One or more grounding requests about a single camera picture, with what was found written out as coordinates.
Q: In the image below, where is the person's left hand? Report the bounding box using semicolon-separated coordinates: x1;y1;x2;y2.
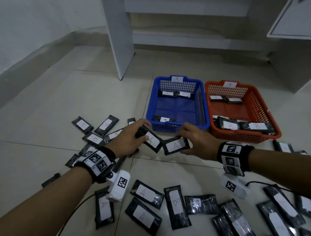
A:
105;118;152;160

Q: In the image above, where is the person's right hand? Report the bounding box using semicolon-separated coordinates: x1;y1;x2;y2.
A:
175;122;222;161

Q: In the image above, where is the blue plastic basket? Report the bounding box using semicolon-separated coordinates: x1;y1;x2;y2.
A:
146;75;211;133

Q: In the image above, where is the orange plastic basket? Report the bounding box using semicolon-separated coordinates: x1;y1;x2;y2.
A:
204;80;282;144

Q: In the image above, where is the pile of black labelled packets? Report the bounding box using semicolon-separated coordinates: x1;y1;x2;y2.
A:
40;114;311;236

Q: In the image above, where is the person's left forearm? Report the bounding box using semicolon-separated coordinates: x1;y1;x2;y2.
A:
0;166;94;236

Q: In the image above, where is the person's right forearm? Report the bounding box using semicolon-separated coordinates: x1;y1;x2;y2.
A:
248;148;311;197

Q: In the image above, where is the white desk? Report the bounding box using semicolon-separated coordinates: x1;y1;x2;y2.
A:
101;0;311;94

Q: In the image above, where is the white cabinet door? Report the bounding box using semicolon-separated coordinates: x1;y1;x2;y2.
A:
267;0;311;41

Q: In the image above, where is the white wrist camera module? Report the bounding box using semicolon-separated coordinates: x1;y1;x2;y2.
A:
106;170;131;203
220;174;251;200

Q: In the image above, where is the black camera cable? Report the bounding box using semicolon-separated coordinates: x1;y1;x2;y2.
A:
245;181;311;199
57;193;98;236

